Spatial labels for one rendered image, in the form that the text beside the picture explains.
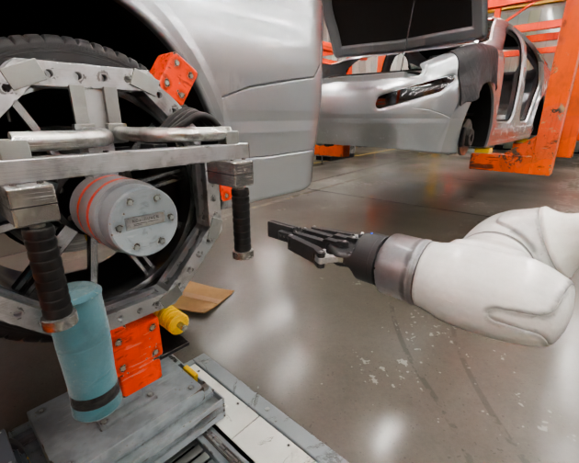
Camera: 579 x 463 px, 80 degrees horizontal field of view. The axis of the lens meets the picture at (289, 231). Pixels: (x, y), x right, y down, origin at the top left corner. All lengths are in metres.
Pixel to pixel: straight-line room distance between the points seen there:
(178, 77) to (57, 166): 0.39
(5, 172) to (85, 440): 0.81
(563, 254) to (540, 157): 3.37
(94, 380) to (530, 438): 1.35
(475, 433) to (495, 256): 1.11
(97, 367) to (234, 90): 0.82
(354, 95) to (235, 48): 1.99
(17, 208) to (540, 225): 0.66
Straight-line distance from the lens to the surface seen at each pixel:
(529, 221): 0.57
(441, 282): 0.44
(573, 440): 1.66
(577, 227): 0.57
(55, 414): 1.30
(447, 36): 3.95
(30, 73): 0.76
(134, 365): 0.95
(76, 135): 0.57
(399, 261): 0.47
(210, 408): 1.24
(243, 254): 0.72
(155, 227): 0.68
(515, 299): 0.43
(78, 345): 0.73
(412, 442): 1.41
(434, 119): 2.99
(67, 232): 0.90
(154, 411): 1.19
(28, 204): 0.53
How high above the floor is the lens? 1.03
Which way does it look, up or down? 18 degrees down
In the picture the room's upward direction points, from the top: straight up
